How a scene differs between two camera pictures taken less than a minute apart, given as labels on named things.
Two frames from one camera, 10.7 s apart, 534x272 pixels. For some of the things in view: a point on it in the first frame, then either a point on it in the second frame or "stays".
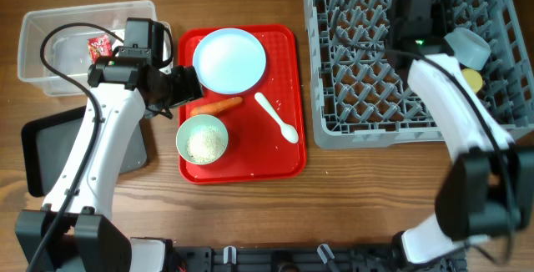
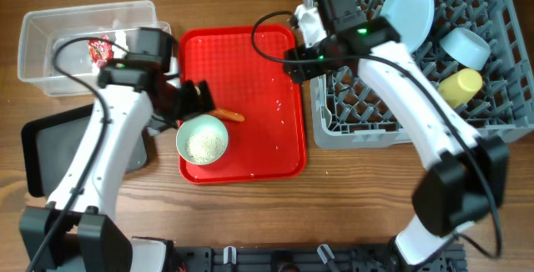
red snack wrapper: (98, 47) stays
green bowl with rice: (201, 138) stays
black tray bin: (50, 139) stays
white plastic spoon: (289, 132) → (325, 113)
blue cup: (471, 51) stays
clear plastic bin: (67, 47) stays
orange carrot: (214, 107) → (227, 115)
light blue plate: (229, 61) → (409, 3)
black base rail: (373, 258) stays
